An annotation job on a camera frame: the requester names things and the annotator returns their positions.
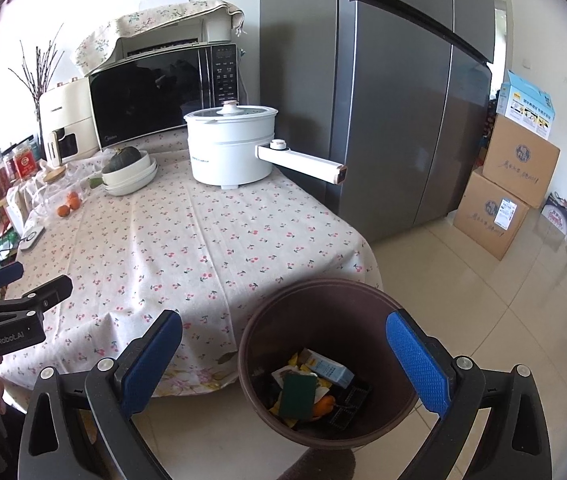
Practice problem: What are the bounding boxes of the white electric pot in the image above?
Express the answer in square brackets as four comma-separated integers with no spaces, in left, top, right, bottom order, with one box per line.
[183,101,348,191]

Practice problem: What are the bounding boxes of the white remote device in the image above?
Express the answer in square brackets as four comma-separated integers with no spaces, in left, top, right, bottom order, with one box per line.
[19,228,45,251]

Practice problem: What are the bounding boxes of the stacked white bowls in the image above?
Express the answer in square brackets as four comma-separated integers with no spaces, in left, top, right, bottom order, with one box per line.
[100,150,158,197]

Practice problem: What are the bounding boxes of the row of red snack jars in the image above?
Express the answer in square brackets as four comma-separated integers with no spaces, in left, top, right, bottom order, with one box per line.
[0,135,46,196]

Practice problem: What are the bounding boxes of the light blue carton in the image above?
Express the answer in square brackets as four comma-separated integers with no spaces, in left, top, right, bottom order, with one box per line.
[303,349,355,388]

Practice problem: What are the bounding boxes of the cherry print tablecloth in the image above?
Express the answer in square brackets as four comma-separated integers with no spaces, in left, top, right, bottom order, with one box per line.
[0,127,383,398]

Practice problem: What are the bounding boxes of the black microwave oven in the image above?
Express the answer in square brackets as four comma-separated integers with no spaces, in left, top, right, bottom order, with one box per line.
[88,42,241,151]

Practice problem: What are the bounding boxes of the white paper bags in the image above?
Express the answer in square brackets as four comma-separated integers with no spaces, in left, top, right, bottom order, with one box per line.
[6,182,39,231]

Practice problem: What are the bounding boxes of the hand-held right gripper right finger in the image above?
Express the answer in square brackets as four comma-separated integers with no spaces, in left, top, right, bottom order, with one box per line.
[386,309,554,480]

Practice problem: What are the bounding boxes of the green yellow sponge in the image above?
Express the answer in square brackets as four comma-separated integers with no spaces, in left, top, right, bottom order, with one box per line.
[279,370,320,418]

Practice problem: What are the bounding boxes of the white appliance under floral cloth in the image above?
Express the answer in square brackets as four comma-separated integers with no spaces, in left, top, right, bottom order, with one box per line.
[74,0,246,76]

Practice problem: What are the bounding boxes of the grey refrigerator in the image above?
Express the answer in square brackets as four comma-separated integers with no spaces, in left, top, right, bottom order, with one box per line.
[258,0,497,243]

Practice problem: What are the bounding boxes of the plain cardboard box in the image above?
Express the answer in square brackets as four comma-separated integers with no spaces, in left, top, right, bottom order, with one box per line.
[482,112,561,208]

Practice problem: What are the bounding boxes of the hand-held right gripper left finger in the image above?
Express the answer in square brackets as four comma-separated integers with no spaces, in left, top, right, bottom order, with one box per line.
[18,309,184,480]

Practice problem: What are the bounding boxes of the black plastic tray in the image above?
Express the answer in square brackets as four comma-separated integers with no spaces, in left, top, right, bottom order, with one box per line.
[331,380,371,431]

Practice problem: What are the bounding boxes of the brown plastic trash bin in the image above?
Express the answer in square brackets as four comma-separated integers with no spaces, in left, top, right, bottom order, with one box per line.
[237,280,420,448]

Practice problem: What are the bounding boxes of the orange peel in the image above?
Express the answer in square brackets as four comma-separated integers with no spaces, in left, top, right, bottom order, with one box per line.
[311,395,337,418]

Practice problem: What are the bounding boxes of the dried branches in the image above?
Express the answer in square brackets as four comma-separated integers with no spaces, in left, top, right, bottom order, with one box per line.
[7,22,66,111]

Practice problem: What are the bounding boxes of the brown fuzzy slipper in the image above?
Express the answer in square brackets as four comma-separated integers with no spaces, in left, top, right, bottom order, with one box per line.
[278,447,364,480]

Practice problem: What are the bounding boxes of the green pumpkin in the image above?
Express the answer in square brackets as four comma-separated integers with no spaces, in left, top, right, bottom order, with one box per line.
[102,146,143,173]

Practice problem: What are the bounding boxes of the cream air fryer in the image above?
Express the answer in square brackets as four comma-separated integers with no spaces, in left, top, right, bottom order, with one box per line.
[38,77,100,167]

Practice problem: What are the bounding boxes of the small purple printed box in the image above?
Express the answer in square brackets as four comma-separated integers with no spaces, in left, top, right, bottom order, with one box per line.
[542,192,567,237]

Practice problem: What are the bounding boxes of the cream countertop appliance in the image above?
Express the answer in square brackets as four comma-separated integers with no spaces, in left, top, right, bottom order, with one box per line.
[118,19,234,58]

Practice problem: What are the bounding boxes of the blue white printed box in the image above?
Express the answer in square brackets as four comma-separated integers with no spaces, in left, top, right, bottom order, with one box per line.
[496,70,557,141]

